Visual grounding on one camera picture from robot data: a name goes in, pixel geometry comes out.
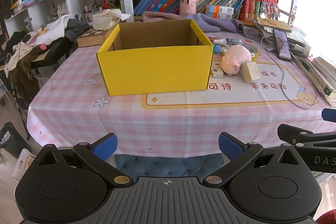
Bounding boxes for beige rectangular block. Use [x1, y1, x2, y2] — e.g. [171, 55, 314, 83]
[241, 62, 261, 83]

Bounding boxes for pink plush pig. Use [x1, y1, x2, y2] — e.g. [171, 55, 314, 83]
[221, 45, 252, 75]

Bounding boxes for stack of books right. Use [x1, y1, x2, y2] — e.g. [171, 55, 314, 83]
[291, 53, 335, 107]

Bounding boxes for pink checkered tablecloth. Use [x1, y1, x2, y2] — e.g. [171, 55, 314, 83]
[27, 41, 335, 157]

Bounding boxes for black smartphone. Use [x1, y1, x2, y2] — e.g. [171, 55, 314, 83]
[273, 29, 291, 61]

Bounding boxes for small white red box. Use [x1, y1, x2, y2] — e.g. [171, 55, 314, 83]
[210, 62, 224, 79]

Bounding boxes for brown paper envelope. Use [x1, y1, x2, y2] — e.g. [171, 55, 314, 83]
[257, 17, 292, 32]

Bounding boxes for yellow cardboard box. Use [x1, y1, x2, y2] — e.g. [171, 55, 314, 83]
[96, 19, 214, 96]

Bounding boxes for pile of clothes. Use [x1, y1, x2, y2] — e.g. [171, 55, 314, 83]
[1, 14, 90, 103]

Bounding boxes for white tissue pack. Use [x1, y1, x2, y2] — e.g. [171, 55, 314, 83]
[93, 9, 130, 31]

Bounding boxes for purple cloth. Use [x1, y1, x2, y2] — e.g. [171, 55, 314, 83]
[142, 11, 261, 42]

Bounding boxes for orange white boxes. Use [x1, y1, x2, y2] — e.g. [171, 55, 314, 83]
[205, 5, 234, 19]

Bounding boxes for white charging cable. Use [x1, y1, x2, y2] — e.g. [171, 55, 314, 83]
[260, 35, 317, 110]

